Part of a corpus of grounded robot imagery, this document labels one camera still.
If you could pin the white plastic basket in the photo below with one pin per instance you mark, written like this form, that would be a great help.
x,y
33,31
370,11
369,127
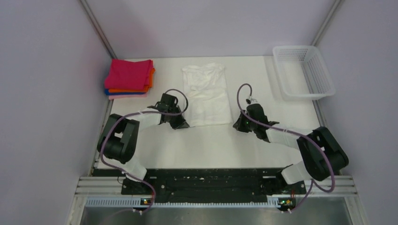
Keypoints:
x,y
302,73

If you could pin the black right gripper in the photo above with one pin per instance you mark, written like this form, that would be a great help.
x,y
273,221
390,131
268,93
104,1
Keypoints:
x,y
238,124

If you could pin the aluminium extrusion rail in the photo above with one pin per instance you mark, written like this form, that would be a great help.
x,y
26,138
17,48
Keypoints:
x,y
110,186

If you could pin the folded pink t shirt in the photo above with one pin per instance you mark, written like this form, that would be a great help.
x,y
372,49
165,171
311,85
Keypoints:
x,y
112,97

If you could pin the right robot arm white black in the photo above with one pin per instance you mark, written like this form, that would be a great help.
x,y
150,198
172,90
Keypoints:
x,y
321,154

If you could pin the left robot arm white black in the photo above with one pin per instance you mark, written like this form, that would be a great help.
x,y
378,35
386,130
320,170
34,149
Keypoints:
x,y
118,140

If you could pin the white slotted cable duct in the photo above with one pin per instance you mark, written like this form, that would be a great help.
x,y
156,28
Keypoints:
x,y
135,202

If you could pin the folded orange t shirt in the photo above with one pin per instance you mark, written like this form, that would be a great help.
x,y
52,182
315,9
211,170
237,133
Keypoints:
x,y
145,89

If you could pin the white t shirt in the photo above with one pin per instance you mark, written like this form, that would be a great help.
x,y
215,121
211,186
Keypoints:
x,y
206,89

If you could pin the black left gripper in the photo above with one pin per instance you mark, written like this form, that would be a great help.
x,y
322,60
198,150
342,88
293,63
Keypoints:
x,y
180,123

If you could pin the folded crimson t shirt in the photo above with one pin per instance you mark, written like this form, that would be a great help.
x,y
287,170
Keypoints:
x,y
130,75

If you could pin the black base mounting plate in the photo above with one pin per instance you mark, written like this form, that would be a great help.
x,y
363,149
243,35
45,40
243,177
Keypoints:
x,y
249,185

